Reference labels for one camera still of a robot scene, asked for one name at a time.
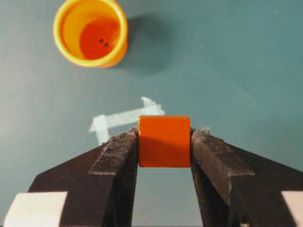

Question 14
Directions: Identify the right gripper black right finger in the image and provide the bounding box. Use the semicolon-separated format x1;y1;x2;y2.
190;128;303;227

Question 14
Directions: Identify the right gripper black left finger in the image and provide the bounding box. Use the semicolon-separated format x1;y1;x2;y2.
3;127;139;227

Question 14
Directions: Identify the orange plastic cup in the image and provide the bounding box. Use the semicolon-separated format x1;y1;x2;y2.
53;0;128;68

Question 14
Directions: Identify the white tape marker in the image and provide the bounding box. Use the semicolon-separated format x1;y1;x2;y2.
88;96;165;145

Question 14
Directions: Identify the orange cube block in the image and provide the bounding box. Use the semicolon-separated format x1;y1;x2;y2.
138;115;191;168

